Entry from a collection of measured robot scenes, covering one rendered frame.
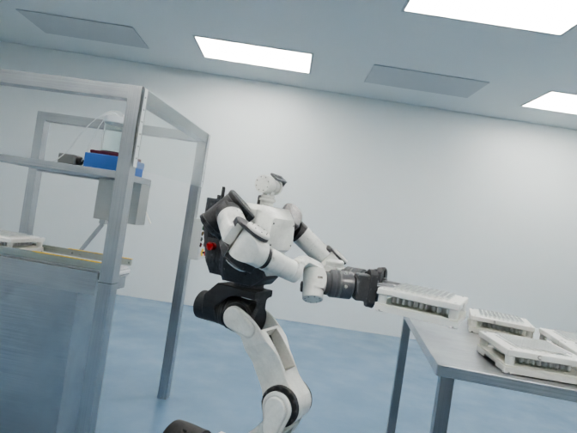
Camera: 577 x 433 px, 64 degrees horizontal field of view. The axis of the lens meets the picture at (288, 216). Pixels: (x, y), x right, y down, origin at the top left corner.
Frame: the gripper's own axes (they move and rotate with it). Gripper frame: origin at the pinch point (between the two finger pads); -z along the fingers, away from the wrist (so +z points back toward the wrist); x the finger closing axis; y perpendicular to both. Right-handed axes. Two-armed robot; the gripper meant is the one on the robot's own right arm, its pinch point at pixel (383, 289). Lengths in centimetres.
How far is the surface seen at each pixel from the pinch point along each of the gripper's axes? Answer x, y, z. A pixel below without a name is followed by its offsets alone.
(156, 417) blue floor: 102, -127, 82
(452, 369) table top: 19.1, 14.9, -18.6
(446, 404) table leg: 29.9, 12.9, -19.3
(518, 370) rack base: 17.1, 15.5, -38.4
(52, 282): 22, -68, 127
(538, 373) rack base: 17, 16, -44
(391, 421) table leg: 76, -87, -41
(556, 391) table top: 20, 22, -47
